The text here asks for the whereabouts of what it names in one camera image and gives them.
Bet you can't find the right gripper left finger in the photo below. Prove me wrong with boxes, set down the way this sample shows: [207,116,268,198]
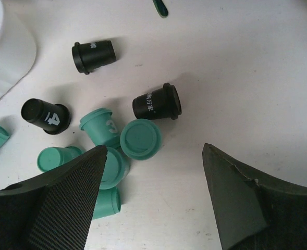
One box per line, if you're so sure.
[0,145,107,249]

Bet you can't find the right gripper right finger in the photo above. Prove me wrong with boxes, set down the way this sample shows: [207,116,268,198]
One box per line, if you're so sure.
[202,144,307,249]

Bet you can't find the white storage basket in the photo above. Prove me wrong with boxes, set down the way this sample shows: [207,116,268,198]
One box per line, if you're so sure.
[0,1,36,98]

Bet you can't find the black capsule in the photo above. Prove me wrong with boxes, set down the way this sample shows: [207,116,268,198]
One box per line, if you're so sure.
[71,40,117,75]
[132,83,182,120]
[21,98,71,135]

